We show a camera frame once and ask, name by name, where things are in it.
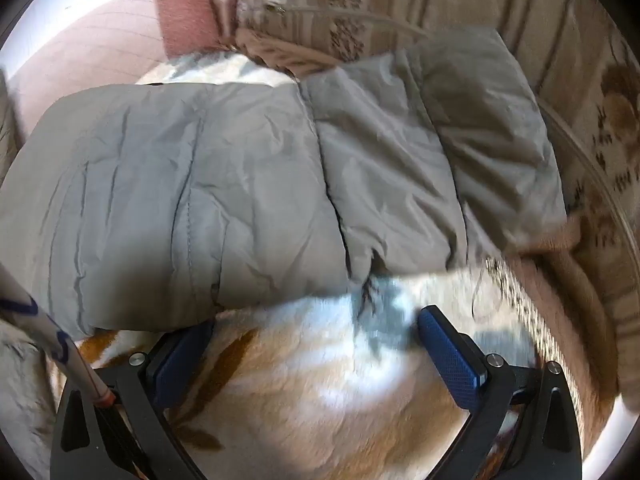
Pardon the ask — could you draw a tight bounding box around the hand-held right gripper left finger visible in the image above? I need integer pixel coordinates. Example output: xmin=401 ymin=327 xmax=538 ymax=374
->
xmin=50 ymin=319 xmax=216 ymax=480

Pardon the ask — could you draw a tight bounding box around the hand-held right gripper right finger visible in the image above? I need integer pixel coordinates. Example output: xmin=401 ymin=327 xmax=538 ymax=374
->
xmin=417 ymin=305 xmax=584 ymax=480

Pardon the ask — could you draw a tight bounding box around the grey quilted jacket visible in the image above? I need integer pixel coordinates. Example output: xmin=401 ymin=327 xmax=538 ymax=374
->
xmin=0 ymin=27 xmax=568 ymax=341

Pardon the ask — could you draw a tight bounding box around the leaf-printed fleece blanket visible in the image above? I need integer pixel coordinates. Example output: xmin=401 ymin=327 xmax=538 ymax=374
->
xmin=0 ymin=52 xmax=546 ymax=480

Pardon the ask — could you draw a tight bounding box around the pink bolster cushion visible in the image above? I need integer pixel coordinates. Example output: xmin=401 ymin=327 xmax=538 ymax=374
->
xmin=150 ymin=0 xmax=236 ymax=58

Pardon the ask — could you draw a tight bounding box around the striped beige sofa backrest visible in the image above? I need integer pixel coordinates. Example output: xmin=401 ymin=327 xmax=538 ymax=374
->
xmin=200 ymin=0 xmax=640 ymax=401

